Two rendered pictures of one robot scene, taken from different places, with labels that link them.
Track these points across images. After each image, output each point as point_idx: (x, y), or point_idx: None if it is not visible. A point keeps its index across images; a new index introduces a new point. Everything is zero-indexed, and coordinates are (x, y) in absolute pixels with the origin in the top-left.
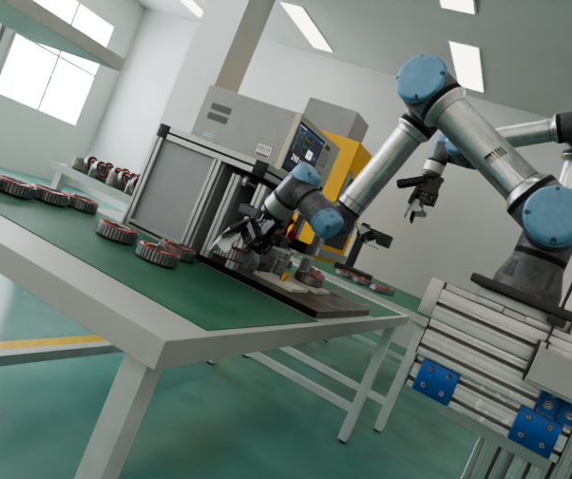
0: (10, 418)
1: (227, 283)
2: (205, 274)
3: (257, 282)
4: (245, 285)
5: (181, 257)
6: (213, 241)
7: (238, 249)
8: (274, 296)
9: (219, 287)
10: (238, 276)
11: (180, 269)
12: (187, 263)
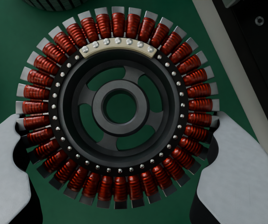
0: None
1: (136, 132)
2: (92, 88)
3: None
4: (224, 92)
5: (39, 6)
6: (21, 79)
7: (103, 199)
8: None
9: (66, 203)
10: (235, 33)
11: None
12: (73, 14)
